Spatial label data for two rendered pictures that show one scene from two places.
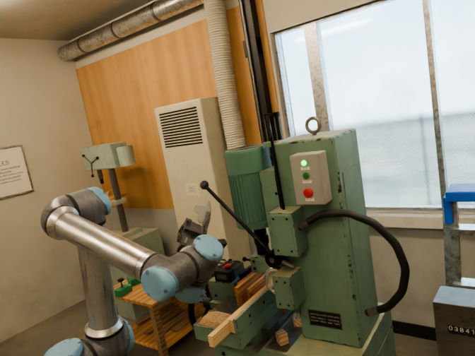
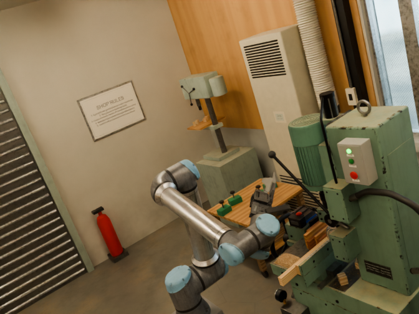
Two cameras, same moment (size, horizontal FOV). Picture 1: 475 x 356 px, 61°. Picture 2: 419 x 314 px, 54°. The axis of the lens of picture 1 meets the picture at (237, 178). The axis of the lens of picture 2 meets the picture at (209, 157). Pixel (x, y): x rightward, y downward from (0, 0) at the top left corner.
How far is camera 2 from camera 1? 0.53 m
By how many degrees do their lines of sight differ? 23
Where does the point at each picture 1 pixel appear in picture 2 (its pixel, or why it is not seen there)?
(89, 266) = not seen: hidden behind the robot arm
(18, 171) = (131, 104)
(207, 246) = (266, 225)
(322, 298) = (375, 253)
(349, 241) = (395, 212)
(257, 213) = (318, 178)
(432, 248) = not seen: outside the picture
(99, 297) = (198, 239)
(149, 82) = (233, 10)
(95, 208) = (187, 178)
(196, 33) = not seen: outside the picture
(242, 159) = (302, 134)
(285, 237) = (337, 207)
